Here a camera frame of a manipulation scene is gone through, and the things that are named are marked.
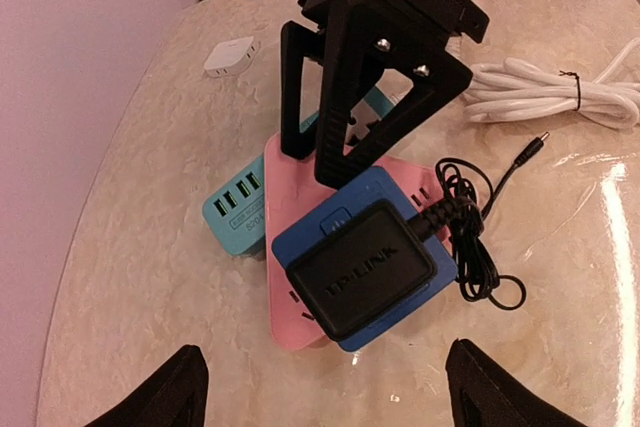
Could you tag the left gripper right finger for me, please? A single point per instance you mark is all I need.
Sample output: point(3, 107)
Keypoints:
point(484, 394)

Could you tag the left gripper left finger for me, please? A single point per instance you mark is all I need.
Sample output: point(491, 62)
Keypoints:
point(174, 395)

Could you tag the black power adapter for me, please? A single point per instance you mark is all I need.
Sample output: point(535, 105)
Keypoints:
point(361, 272)

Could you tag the pink triangular power strip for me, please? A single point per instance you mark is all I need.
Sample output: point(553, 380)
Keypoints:
point(300, 212)

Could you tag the blue cube socket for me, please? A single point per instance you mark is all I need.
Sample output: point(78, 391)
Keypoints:
point(445, 275)

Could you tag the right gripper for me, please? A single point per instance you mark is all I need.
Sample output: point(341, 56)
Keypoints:
point(386, 71)

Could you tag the white USB charger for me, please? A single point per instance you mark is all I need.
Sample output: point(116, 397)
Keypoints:
point(232, 57)

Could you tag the teal power strip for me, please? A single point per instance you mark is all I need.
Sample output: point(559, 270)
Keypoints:
point(235, 213)

